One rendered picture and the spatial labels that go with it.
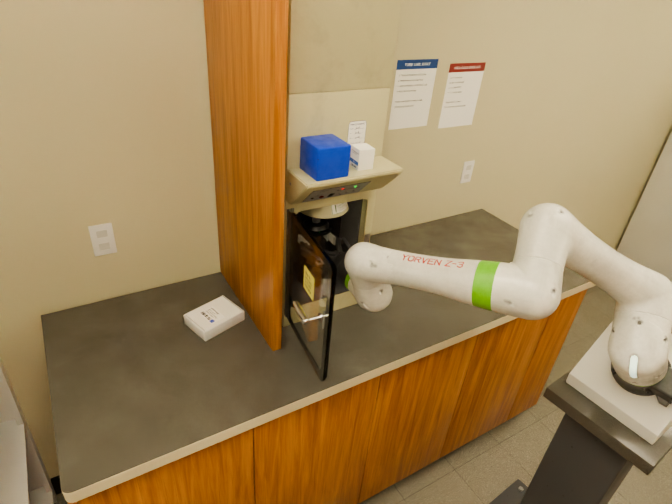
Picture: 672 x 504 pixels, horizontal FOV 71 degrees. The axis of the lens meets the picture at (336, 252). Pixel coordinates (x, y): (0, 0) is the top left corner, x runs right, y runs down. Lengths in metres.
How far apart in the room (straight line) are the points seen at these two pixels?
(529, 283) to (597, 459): 0.80
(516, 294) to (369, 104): 0.66
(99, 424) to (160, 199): 0.73
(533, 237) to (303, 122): 0.64
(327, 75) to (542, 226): 0.65
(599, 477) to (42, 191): 1.90
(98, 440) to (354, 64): 1.16
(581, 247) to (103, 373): 1.32
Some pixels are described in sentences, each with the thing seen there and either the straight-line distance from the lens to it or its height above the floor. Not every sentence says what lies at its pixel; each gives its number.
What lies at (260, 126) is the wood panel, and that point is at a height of 1.64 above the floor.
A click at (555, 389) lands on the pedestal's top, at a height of 0.94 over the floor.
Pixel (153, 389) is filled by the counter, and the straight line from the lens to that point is 1.48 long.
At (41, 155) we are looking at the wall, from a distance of 1.62.
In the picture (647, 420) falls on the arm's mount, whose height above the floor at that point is 0.99.
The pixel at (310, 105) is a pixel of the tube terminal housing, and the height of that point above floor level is 1.68.
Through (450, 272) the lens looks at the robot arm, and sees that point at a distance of 1.15.
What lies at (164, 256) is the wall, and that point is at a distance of 1.82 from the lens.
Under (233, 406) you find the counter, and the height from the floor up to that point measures 0.94.
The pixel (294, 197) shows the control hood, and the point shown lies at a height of 1.45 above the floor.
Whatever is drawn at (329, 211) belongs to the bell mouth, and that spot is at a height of 1.34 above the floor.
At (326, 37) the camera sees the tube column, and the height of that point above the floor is 1.84.
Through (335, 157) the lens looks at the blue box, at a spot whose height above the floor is 1.57.
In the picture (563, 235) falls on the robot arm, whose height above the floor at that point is 1.52.
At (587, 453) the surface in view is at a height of 0.77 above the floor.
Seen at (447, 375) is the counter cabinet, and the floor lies 0.69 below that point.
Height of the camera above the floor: 2.01
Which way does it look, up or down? 32 degrees down
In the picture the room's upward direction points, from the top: 5 degrees clockwise
